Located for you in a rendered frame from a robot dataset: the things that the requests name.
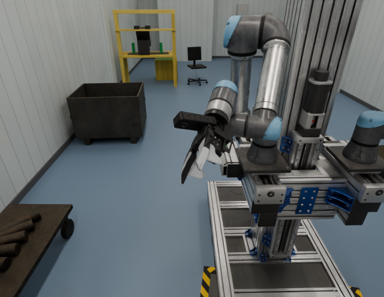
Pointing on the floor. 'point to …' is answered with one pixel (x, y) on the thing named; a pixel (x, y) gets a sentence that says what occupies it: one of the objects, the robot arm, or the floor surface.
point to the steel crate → (108, 111)
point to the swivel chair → (193, 52)
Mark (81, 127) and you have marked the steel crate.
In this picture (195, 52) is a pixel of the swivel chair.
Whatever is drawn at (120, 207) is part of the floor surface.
